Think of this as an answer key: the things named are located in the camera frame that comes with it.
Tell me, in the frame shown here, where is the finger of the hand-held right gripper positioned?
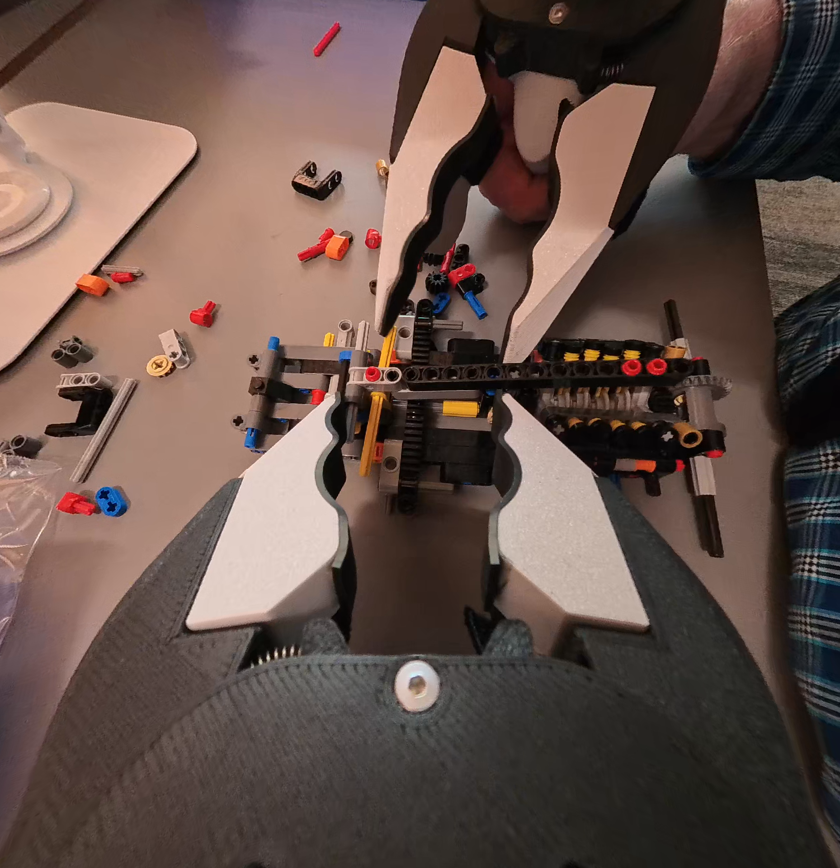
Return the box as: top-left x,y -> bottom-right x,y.
374,44 -> 504,335
503,71 -> 658,363

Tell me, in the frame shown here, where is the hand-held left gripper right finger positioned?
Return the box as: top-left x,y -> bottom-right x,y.
484,392 -> 651,655

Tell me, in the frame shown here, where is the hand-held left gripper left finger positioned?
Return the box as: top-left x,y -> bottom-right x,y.
184,392 -> 357,632

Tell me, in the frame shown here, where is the lego car chassis model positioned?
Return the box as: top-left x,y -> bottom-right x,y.
231,298 -> 733,558

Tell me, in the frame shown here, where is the grey long lego axle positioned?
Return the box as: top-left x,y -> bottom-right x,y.
70,377 -> 139,484

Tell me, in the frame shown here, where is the dark grey double lego connector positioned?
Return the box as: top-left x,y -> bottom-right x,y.
51,335 -> 95,370

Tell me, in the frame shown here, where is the person's right hand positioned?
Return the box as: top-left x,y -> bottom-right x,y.
477,0 -> 784,226

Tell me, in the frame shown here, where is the clear empty plastic bag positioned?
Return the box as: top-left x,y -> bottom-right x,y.
0,451 -> 61,669

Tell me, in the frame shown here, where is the person's plaid clothing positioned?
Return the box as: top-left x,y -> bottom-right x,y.
773,264 -> 840,868

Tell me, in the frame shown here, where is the white tablet stand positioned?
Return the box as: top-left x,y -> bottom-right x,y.
0,102 -> 198,378

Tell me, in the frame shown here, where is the black u-shaped lego bracket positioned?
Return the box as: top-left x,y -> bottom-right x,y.
44,387 -> 113,439

